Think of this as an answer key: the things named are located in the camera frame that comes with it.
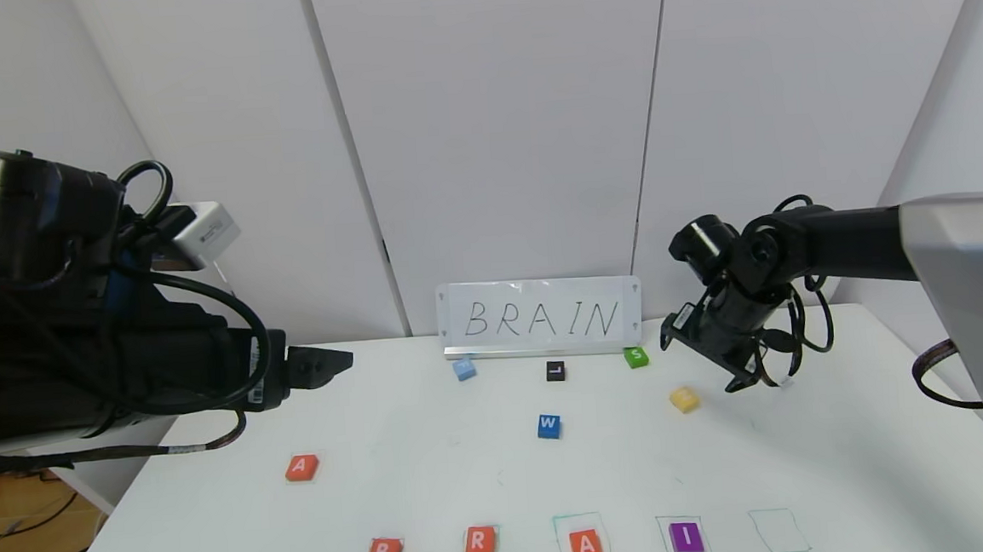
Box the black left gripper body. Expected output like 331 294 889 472
114 308 292 422

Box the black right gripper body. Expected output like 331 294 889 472
658 279 793 391

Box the white BRAIN sign board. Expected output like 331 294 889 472
435 272 647 365

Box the purple letter I block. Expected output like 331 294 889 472
669 520 705 552

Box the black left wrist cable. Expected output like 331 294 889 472
113 152 275 417

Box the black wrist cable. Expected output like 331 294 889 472
743 193 838 380
113 152 275 417

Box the braided left wrist cable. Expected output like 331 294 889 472
0 409 250 474

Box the braided wrist cable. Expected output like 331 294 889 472
911 336 983 415
0 409 250 474

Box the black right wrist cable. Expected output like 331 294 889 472
743 193 838 380

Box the braided right wrist cable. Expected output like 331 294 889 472
911 336 983 415

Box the thin black floor cable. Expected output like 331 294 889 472
0 468 83 542

